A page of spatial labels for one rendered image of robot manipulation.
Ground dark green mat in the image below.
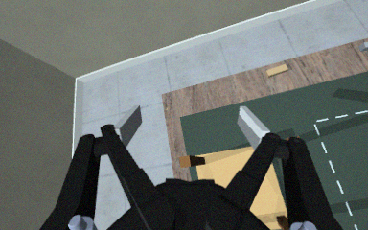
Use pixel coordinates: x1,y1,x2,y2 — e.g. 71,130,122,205
180,71,368,230

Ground grey rectangular block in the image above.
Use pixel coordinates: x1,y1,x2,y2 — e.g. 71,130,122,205
358,42,368,52

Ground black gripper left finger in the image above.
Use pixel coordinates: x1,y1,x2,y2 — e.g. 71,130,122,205
39,105,175,230

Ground tan flat bar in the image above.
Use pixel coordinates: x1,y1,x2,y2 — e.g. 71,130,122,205
265,64,288,78

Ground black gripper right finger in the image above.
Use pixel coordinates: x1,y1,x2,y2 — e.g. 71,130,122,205
205,106,343,230

